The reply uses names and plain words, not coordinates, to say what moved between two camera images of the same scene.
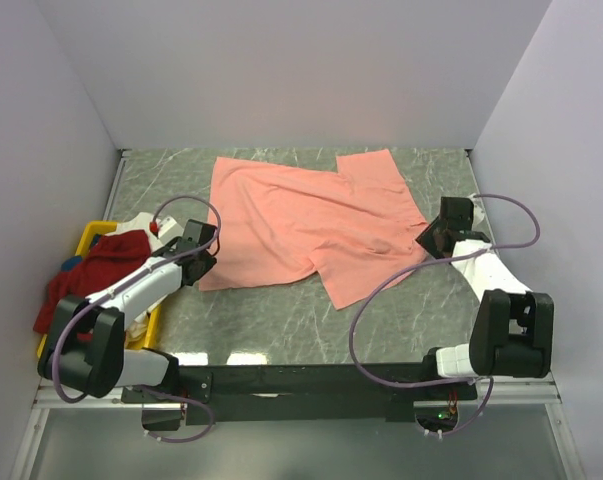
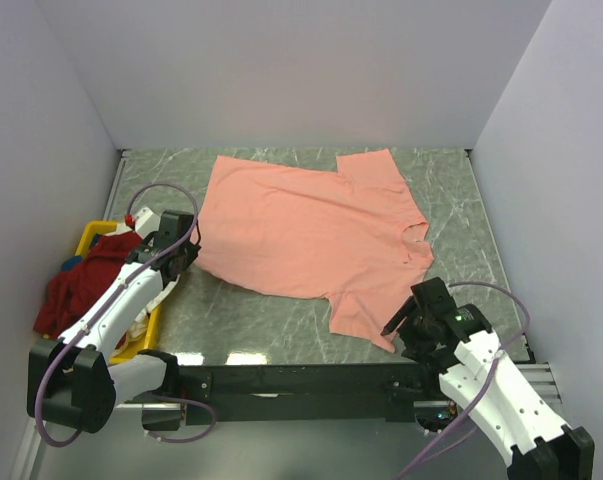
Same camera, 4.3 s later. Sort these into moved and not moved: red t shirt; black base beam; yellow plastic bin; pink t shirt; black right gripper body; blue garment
Moved: pink t shirt; black right gripper body
Not moved: yellow plastic bin; blue garment; red t shirt; black base beam
